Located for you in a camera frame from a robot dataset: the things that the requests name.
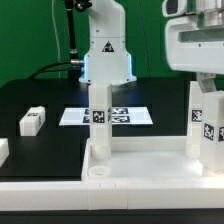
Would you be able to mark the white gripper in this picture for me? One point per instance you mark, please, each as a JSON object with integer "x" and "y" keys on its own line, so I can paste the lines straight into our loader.
{"x": 193, "y": 49}

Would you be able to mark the white desk top tray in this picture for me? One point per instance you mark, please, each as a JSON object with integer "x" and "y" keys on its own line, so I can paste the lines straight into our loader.
{"x": 153, "y": 157}

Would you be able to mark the fiducial marker sheet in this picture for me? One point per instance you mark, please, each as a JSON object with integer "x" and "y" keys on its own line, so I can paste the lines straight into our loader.
{"x": 117, "y": 115}

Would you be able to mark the white left obstacle block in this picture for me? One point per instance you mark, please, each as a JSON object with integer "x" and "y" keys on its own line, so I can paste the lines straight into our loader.
{"x": 4, "y": 150}

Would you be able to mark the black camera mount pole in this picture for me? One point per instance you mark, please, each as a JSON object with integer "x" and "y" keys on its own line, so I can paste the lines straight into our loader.
{"x": 80, "y": 5}

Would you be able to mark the white front obstacle rail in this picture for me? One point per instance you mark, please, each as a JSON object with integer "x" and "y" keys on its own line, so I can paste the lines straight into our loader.
{"x": 40, "y": 196}

